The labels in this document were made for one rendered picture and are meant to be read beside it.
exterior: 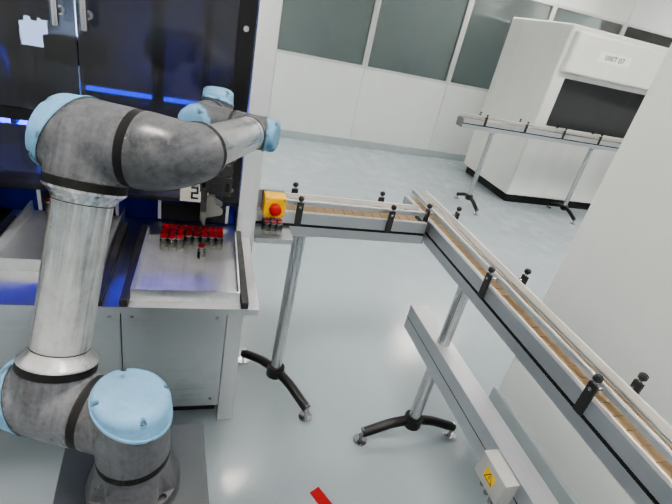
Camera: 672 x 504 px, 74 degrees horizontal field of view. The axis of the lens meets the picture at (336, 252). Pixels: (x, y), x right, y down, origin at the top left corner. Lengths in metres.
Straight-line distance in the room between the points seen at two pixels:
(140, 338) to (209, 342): 0.24
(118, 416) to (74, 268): 0.23
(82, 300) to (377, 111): 5.87
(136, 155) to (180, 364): 1.26
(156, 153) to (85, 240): 0.17
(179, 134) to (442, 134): 6.32
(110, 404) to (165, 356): 1.06
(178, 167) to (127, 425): 0.38
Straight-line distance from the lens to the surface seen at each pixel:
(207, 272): 1.31
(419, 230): 1.81
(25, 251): 1.43
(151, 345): 1.79
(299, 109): 6.17
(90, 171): 0.72
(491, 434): 1.57
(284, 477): 1.94
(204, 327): 1.73
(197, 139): 0.71
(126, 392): 0.79
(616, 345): 1.97
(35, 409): 0.83
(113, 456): 0.81
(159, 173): 0.69
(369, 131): 6.47
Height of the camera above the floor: 1.59
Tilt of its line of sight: 28 degrees down
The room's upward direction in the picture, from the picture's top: 13 degrees clockwise
